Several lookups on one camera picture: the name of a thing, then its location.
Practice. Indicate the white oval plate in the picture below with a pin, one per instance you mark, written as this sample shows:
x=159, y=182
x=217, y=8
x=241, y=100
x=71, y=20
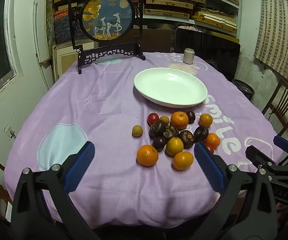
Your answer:
x=171, y=87

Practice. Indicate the checked beige curtain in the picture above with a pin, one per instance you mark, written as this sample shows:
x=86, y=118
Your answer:
x=279, y=25

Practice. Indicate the large orange mandarin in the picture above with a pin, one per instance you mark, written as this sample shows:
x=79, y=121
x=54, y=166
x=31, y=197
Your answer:
x=147, y=155
x=179, y=120

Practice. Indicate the purple printed tablecloth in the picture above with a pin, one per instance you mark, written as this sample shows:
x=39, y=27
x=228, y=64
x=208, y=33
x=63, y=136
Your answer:
x=96, y=105

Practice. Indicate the white wall socket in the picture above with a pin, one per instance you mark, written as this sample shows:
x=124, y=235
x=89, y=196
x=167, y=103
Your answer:
x=10, y=131

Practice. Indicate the pink cloth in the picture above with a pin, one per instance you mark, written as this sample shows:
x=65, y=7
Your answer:
x=187, y=27

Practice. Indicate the small orange tangerine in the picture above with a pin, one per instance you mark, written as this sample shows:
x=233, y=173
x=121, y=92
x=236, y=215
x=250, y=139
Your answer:
x=183, y=160
x=206, y=120
x=212, y=140

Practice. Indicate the pale drink can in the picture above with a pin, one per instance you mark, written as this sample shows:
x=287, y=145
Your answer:
x=188, y=56

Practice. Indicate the stack of flat yellow boxes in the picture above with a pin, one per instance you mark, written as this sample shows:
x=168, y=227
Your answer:
x=169, y=5

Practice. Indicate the green marbled board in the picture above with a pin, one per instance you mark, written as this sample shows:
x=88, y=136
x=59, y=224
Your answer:
x=50, y=25

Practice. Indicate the dark purple plum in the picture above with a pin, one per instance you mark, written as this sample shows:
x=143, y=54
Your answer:
x=190, y=116
x=159, y=143

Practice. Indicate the brown cardboard panel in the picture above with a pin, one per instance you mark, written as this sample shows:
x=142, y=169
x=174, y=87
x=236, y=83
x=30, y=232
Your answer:
x=159, y=40

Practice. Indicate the yellow round citrus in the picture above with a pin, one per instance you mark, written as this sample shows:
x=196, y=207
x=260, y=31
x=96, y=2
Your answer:
x=174, y=146

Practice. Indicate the round deer table screen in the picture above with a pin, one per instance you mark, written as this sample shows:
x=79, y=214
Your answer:
x=106, y=17

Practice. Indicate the black round stool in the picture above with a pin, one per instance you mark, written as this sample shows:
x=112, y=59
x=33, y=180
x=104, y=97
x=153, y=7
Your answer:
x=244, y=87

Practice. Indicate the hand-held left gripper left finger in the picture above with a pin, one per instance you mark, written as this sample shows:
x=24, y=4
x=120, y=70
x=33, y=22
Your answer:
x=80, y=166

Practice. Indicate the tan longan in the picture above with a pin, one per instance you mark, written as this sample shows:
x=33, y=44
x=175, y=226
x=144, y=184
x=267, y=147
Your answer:
x=164, y=119
x=137, y=130

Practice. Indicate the red cherry tomato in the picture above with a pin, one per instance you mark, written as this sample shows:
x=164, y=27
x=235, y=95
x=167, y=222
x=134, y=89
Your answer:
x=153, y=118

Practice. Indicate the leaning wooden picture frames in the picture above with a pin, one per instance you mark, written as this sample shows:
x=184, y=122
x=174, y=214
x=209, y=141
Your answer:
x=66, y=60

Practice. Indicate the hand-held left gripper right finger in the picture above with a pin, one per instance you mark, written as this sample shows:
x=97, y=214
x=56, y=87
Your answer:
x=209, y=167

